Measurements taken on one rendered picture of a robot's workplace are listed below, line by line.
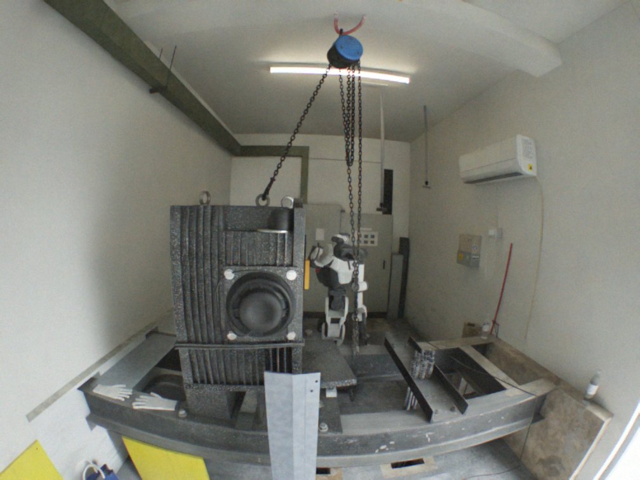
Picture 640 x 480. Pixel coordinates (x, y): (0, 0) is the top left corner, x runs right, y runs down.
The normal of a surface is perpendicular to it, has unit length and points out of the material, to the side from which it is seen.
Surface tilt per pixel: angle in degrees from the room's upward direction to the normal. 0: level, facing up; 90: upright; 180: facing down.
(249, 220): 90
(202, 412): 90
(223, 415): 90
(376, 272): 90
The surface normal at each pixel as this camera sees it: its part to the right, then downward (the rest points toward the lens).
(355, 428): 0.04, -1.00
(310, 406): 0.26, 0.09
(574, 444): -1.00, -0.04
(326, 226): 0.04, 0.08
